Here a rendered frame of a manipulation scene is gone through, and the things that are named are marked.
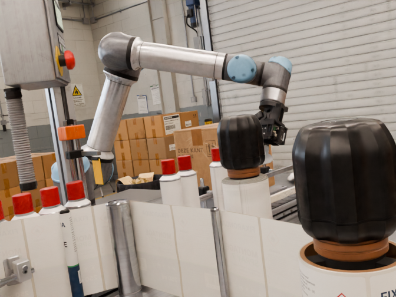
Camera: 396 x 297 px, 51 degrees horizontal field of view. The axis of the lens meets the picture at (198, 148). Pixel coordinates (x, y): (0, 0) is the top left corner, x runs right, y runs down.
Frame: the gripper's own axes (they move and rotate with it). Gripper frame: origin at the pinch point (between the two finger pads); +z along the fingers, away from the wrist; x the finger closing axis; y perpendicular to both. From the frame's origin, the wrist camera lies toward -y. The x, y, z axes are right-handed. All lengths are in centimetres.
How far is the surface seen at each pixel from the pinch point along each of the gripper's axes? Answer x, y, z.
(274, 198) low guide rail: 7.8, 4.3, 6.5
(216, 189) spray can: -12.5, 0.3, 10.2
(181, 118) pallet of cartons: 202, -294, -126
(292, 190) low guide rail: 16.2, 4.3, 1.4
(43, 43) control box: -67, 0, -2
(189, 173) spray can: -25.1, 2.3, 9.8
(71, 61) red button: -62, 1, -1
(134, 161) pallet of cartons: 186, -338, -65
